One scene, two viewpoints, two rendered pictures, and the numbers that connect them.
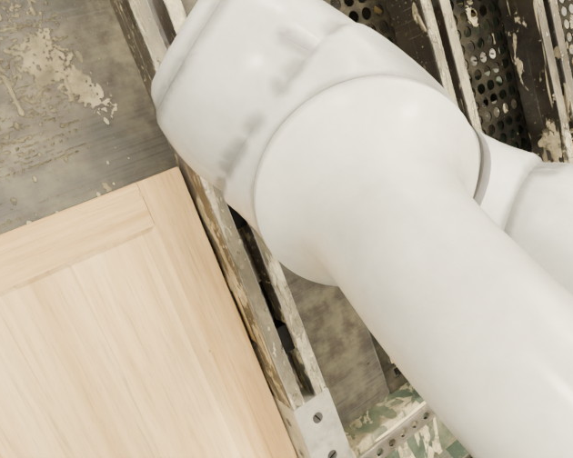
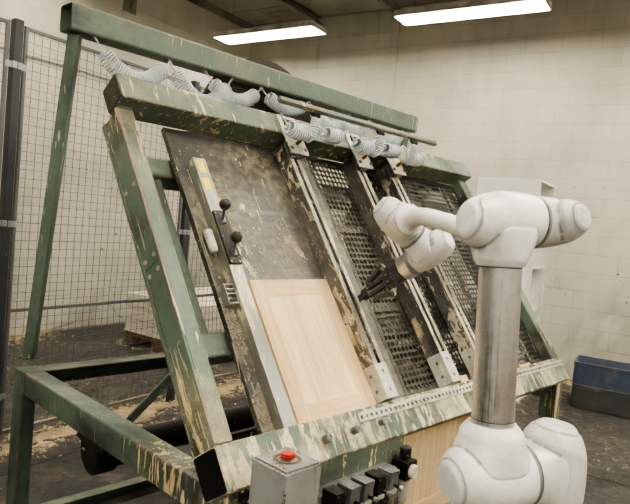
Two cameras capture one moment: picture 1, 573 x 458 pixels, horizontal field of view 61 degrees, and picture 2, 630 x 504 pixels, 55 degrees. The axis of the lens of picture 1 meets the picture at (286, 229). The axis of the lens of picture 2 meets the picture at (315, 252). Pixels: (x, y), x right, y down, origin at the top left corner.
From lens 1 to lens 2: 1.78 m
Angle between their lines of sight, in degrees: 43
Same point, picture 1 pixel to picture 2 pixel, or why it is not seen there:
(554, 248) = (437, 234)
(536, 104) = (442, 302)
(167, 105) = (381, 207)
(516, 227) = (431, 234)
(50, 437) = (296, 345)
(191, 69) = (386, 202)
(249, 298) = (355, 317)
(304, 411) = (377, 365)
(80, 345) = (303, 320)
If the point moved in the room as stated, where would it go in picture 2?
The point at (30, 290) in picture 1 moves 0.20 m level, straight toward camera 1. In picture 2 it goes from (290, 298) to (338, 307)
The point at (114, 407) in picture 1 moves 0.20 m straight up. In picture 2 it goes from (313, 345) to (318, 285)
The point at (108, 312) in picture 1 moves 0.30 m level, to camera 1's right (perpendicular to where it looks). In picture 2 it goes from (310, 313) to (393, 318)
